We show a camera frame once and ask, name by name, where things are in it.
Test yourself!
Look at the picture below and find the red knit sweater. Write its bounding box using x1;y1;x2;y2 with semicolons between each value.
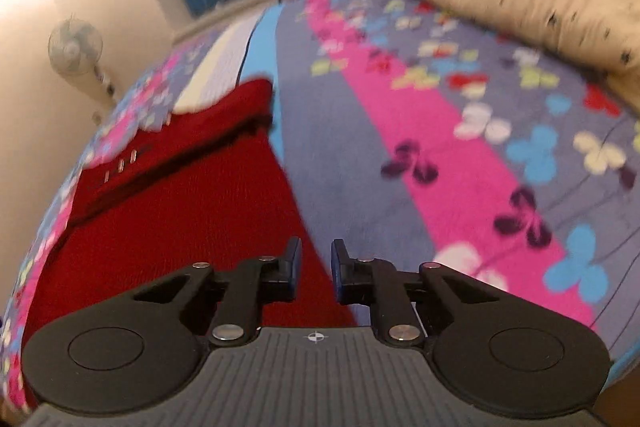
21;78;355;413

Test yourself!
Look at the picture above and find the colourful floral bed blanket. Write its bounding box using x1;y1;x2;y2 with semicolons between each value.
1;0;639;413

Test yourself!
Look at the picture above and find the white standing fan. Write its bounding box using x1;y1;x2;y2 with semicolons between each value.
47;16;120;127

